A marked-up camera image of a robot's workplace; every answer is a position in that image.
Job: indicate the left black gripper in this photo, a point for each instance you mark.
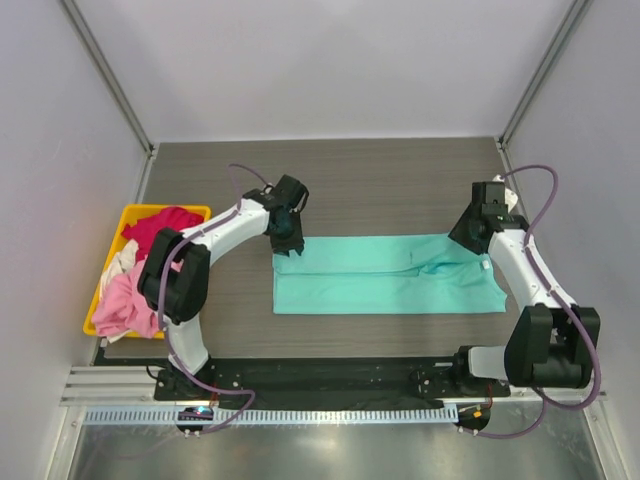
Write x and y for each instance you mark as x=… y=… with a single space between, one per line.
x=294 y=242

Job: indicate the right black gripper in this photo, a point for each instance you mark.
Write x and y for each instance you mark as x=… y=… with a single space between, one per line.
x=459 y=235

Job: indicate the teal t shirt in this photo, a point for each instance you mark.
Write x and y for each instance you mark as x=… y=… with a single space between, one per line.
x=380 y=275

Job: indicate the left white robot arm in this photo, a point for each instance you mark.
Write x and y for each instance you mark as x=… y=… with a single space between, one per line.
x=174 y=280

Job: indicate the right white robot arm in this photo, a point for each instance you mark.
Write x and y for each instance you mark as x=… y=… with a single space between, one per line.
x=553 y=343

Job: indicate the magenta t shirt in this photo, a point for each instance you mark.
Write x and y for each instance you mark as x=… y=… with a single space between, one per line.
x=143 y=231

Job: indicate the yellow plastic bin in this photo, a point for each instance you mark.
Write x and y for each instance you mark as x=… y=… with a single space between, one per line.
x=130 y=215

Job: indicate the cream white t shirt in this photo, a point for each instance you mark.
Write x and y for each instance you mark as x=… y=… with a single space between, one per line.
x=122 y=262

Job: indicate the light pink t shirt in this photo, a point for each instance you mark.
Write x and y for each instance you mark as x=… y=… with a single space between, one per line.
x=123 y=309

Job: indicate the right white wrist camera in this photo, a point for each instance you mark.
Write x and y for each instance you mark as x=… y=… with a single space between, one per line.
x=511 y=199

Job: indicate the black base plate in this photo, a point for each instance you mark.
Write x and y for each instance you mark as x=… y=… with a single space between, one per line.
x=282 y=383

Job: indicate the perforated metal cable rail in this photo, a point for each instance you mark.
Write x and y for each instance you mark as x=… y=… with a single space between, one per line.
x=196 y=415

